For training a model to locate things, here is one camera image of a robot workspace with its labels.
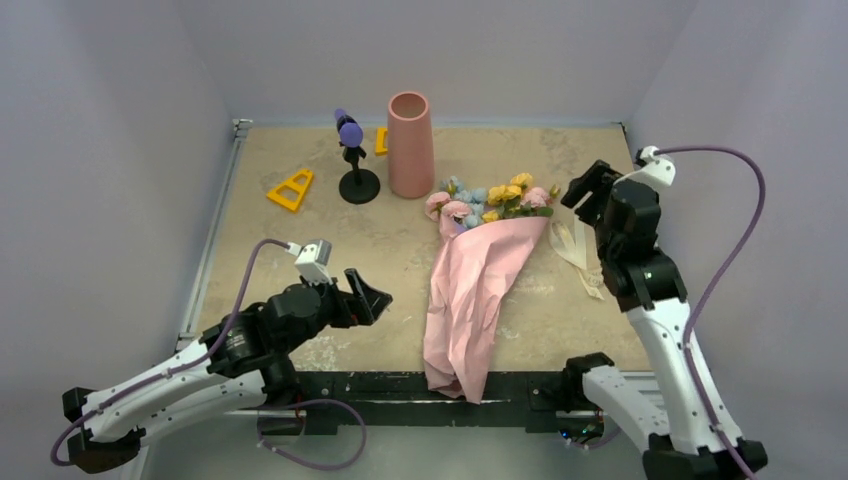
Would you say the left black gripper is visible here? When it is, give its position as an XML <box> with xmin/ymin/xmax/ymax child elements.
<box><xmin>278</xmin><ymin>267</ymin><xmax>391</xmax><ymax>354</ymax></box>

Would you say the cream printed ribbon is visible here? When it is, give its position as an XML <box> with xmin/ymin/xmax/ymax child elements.
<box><xmin>548</xmin><ymin>217</ymin><xmax>604</xmax><ymax>301</ymax></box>

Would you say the pink flower bouquet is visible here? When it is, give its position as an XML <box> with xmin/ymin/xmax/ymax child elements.
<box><xmin>423</xmin><ymin>173</ymin><xmax>561</xmax><ymax>404</ymax></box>

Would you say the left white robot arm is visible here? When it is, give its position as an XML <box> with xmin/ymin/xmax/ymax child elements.
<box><xmin>51</xmin><ymin>268</ymin><xmax>393</xmax><ymax>474</ymax></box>

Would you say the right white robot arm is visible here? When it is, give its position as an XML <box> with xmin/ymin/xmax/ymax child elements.
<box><xmin>561</xmin><ymin>159</ymin><xmax>768</xmax><ymax>479</ymax></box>

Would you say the pink tall vase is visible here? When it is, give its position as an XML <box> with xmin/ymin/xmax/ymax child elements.
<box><xmin>387</xmin><ymin>91</ymin><xmax>435</xmax><ymax>199</ymax></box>

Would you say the yellow block behind vase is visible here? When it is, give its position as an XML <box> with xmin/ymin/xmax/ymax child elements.
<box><xmin>374</xmin><ymin>127</ymin><xmax>388</xmax><ymax>157</ymax></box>

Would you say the black stand purple microphone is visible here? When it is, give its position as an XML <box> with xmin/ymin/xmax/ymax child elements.
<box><xmin>334</xmin><ymin>109</ymin><xmax>381</xmax><ymax>205</ymax></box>

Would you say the yellow triangular block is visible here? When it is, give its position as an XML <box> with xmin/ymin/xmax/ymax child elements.
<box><xmin>266</xmin><ymin>168</ymin><xmax>314</xmax><ymax>214</ymax></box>

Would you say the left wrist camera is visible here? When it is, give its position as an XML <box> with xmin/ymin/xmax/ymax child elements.
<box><xmin>286</xmin><ymin>239</ymin><xmax>332</xmax><ymax>286</ymax></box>

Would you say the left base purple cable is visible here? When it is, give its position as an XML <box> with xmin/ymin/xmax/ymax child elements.
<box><xmin>256</xmin><ymin>398</ymin><xmax>369</xmax><ymax>472</ymax></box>

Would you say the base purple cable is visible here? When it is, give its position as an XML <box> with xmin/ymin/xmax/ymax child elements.
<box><xmin>563</xmin><ymin>423</ymin><xmax>624</xmax><ymax>452</ymax></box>
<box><xmin>256</xmin><ymin>398</ymin><xmax>369</xmax><ymax>472</ymax></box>

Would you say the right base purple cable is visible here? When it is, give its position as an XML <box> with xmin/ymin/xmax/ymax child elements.
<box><xmin>563</xmin><ymin>423</ymin><xmax>624</xmax><ymax>452</ymax></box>

